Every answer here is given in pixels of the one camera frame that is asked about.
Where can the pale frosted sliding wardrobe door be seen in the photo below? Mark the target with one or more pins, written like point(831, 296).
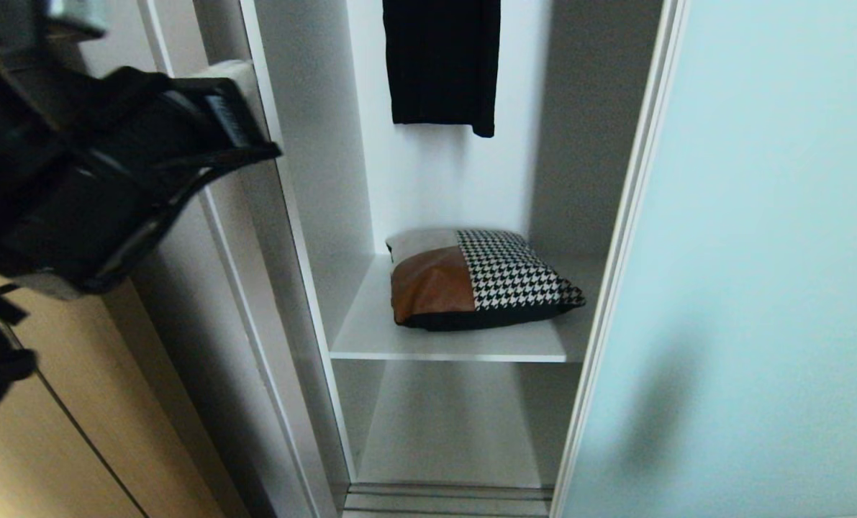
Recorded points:
point(745, 273)

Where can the beige wooden cabinet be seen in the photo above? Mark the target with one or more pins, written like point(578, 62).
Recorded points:
point(61, 432)

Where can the patchwork houndstooth brown pillow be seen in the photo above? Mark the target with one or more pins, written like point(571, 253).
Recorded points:
point(486, 280)

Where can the metal sliding door track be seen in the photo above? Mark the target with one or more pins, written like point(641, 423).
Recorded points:
point(446, 500)

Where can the black hanging garment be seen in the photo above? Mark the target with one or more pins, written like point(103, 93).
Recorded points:
point(439, 61)

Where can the white wardrobe shelf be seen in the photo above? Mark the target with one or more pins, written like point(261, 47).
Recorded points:
point(457, 342)

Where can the white wardrobe frame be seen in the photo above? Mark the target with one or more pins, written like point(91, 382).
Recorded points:
point(313, 216)

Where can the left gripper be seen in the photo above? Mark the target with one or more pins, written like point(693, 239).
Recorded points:
point(32, 194)

